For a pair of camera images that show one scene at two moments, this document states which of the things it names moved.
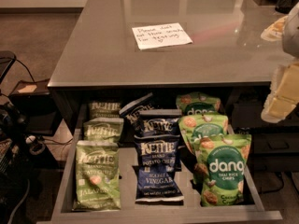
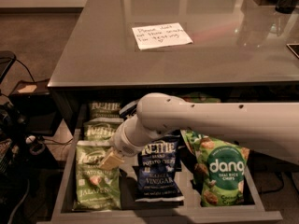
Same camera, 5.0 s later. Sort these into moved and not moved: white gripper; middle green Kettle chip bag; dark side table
Moved: white gripper
Not moved: middle green Kettle chip bag; dark side table
